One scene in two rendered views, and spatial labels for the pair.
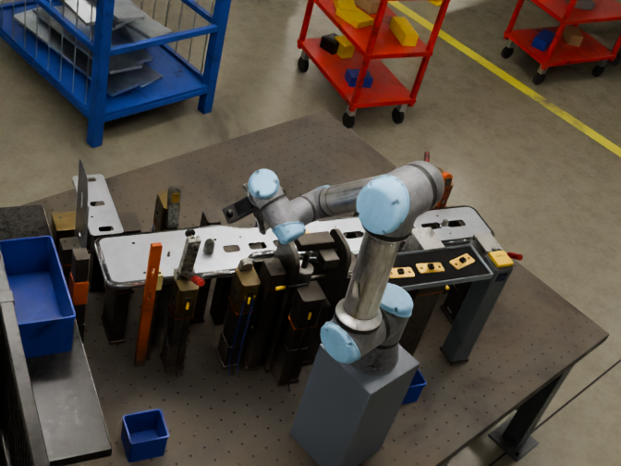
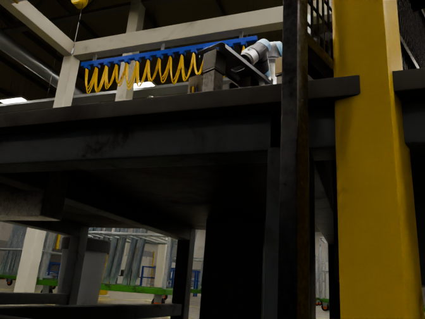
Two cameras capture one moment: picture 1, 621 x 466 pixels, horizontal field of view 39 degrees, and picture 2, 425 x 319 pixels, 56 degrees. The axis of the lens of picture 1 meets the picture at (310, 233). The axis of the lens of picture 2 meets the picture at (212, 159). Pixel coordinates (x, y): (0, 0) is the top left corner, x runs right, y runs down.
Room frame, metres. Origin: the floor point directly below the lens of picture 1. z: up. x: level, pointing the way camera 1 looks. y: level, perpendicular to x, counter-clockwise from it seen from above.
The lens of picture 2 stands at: (2.42, 1.73, 0.32)
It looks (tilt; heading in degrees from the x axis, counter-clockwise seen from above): 18 degrees up; 254
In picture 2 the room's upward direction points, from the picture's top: 4 degrees clockwise
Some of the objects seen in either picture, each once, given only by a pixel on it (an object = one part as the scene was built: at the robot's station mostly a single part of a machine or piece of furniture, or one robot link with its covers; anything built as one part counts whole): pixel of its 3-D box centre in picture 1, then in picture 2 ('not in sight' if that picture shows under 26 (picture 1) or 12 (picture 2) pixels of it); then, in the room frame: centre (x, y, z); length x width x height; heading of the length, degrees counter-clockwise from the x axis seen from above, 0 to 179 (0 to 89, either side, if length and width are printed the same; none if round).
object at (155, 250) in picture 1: (147, 308); not in sight; (1.74, 0.39, 0.95); 0.03 x 0.01 x 0.50; 124
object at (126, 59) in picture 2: not in sight; (160, 64); (1.92, -2.75, 2.98); 2.51 x 0.07 x 0.60; 143
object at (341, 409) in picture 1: (351, 399); not in sight; (1.67, -0.25, 0.90); 0.20 x 0.20 x 0.40; 53
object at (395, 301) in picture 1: (385, 312); not in sight; (1.66, -0.24, 1.27); 0.13 x 0.12 x 0.14; 146
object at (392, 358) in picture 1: (375, 341); not in sight; (1.67, -0.25, 1.15); 0.15 x 0.15 x 0.10
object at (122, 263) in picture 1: (311, 239); not in sight; (2.20, -0.01, 1.00); 1.38 x 0.22 x 0.02; 124
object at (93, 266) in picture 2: not in sight; (81, 275); (2.46, -2.79, 0.36); 0.50 x 0.50 x 0.73
